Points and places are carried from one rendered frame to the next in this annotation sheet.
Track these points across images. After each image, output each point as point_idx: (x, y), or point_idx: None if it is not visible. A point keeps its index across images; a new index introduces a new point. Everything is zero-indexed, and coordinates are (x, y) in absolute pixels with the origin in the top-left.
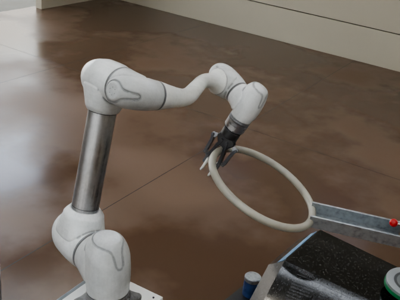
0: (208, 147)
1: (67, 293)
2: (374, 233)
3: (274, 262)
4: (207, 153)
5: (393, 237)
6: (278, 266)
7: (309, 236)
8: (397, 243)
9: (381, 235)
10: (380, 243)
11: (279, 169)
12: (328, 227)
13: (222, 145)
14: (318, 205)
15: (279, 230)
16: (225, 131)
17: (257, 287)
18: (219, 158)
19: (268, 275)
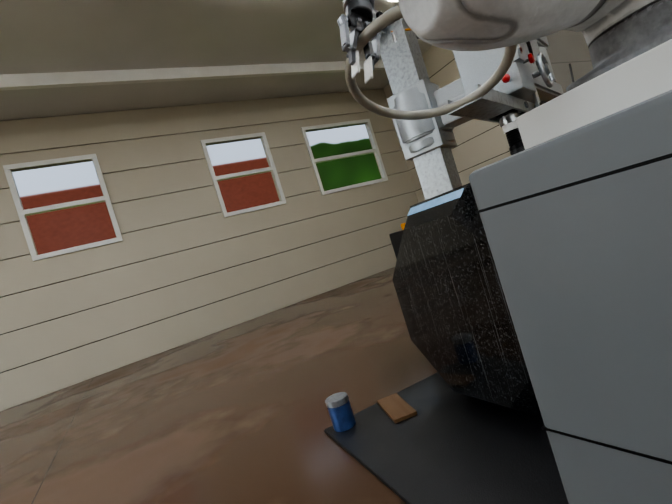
0: (349, 37)
1: (616, 112)
2: (503, 94)
3: (454, 206)
4: (353, 46)
5: (510, 97)
6: (470, 193)
7: (415, 209)
8: (513, 102)
9: (506, 96)
10: (509, 105)
11: (381, 107)
12: (489, 95)
13: (363, 29)
14: (451, 101)
15: (515, 50)
16: (362, 0)
17: (477, 232)
18: (369, 47)
19: (472, 211)
